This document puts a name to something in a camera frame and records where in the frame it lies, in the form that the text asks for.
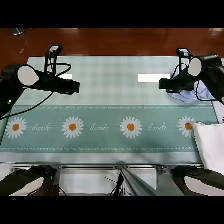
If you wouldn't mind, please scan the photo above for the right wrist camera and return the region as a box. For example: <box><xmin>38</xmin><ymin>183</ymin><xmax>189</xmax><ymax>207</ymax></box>
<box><xmin>175</xmin><ymin>47</ymin><xmax>193</xmax><ymax>73</ymax></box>

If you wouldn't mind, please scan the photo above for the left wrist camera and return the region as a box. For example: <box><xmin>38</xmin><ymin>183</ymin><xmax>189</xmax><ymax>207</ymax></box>
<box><xmin>44</xmin><ymin>44</ymin><xmax>64</xmax><ymax>75</ymax></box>

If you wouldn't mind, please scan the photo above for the white garment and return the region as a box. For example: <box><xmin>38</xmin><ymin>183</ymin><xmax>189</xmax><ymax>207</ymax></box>
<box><xmin>192</xmin><ymin>122</ymin><xmax>224</xmax><ymax>176</ymax></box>

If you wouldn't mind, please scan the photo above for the silver frame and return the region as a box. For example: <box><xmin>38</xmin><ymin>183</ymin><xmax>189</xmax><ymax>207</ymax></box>
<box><xmin>0</xmin><ymin>161</ymin><xmax>224</xmax><ymax>197</ymax></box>

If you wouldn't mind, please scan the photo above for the light blue shirt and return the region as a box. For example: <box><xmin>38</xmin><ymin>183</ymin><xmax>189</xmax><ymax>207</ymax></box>
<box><xmin>166</xmin><ymin>64</ymin><xmax>216</xmax><ymax>104</ymax></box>

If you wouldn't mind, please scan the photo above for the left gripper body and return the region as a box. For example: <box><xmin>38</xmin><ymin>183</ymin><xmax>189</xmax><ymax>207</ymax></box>
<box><xmin>54</xmin><ymin>78</ymin><xmax>81</xmax><ymax>96</ymax></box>

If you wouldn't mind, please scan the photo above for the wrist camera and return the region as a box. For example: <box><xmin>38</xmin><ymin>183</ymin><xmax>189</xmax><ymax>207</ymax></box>
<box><xmin>44</xmin><ymin>44</ymin><xmax>64</xmax><ymax>75</ymax></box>
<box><xmin>175</xmin><ymin>47</ymin><xmax>193</xmax><ymax>73</ymax></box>

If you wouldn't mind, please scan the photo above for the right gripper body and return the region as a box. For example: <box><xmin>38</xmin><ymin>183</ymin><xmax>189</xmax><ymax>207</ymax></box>
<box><xmin>158</xmin><ymin>70</ymin><xmax>197</xmax><ymax>94</ymax></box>

